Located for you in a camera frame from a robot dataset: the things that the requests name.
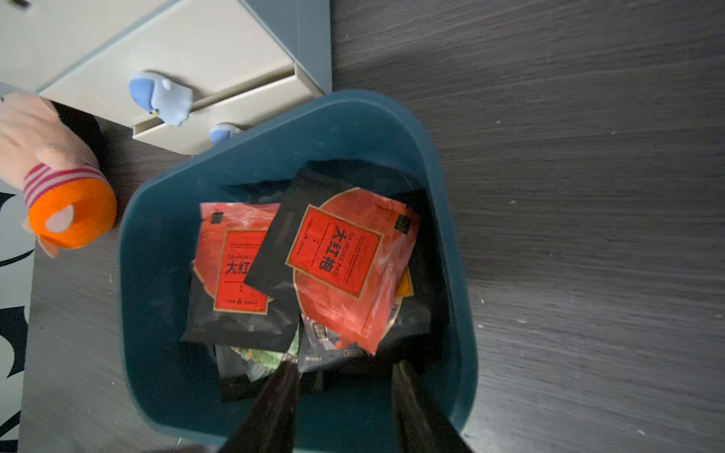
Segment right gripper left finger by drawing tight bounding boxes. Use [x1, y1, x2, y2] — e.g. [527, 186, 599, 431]
[219, 362, 300, 453]

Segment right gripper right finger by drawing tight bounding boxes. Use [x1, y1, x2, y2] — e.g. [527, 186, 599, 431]
[392, 361, 473, 453]

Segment red label dahongpao tea bag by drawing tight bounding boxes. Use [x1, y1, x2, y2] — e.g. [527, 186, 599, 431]
[245, 169, 421, 354]

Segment teal plastic storage box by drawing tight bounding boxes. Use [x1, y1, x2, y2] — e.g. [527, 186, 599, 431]
[119, 90, 478, 445]

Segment pink plush doll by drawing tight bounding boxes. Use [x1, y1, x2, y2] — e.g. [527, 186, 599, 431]
[1, 91, 117, 258]

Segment white blue drawer cabinet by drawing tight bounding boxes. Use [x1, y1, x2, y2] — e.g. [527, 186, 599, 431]
[1, 0, 332, 155]

